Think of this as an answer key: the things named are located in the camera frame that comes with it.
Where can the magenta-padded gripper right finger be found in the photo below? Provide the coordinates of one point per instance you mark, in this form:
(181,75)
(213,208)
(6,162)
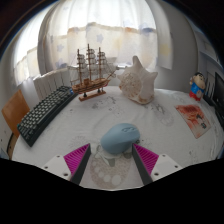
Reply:
(146,159)

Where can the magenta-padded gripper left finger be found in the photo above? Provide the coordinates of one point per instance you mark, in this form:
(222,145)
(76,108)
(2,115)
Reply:
(76,158)

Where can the light blue computer mouse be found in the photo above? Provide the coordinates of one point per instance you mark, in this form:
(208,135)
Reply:
(120,138)

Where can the white printed tablecloth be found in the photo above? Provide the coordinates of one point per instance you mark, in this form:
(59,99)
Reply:
(156,133)

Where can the black computer keyboard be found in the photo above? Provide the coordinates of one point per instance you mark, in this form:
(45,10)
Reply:
(45,115)

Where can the wooden model sailing ship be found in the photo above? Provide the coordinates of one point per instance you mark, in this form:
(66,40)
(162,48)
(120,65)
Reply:
(90,85)

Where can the large white conch shell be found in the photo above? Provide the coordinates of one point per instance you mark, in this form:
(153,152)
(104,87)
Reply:
(138,83)

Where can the cartoon boy figurine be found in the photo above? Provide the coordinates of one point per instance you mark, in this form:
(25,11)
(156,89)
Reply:
(197,87)

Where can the black router with antennas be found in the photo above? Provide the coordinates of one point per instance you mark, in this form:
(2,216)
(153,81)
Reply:
(209,90)

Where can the black computer monitor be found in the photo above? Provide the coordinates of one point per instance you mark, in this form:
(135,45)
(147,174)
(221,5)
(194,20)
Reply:
(220,96)

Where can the white star-print curtain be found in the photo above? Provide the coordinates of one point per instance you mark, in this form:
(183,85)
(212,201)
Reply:
(100,30)

